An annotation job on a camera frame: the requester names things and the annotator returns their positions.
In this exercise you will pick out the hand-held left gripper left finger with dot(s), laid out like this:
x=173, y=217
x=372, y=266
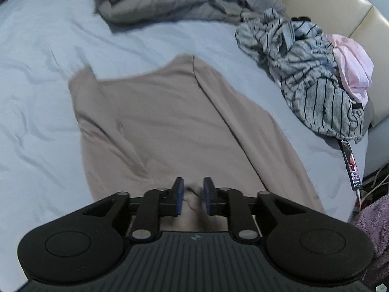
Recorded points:
x=179, y=194

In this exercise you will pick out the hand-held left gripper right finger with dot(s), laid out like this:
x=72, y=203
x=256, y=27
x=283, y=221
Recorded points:
x=208, y=194

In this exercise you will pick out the beige long-sleeve shirt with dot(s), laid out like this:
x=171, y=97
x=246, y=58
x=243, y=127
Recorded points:
x=170, y=112

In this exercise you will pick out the black smartphone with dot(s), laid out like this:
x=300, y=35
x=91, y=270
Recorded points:
x=352, y=167

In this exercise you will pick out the grey striped garment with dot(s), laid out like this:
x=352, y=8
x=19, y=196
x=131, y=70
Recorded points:
x=310, y=76

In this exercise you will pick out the mauve fuzzy cloth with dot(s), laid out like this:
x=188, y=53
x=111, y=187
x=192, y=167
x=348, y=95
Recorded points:
x=376, y=225

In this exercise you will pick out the pink garment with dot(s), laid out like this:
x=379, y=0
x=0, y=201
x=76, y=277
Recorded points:
x=352, y=64

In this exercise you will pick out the bed with light blue sheet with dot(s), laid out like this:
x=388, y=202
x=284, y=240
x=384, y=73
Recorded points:
x=39, y=51

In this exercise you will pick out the cream padded headboard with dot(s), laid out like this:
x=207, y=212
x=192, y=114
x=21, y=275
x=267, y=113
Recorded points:
x=334, y=0

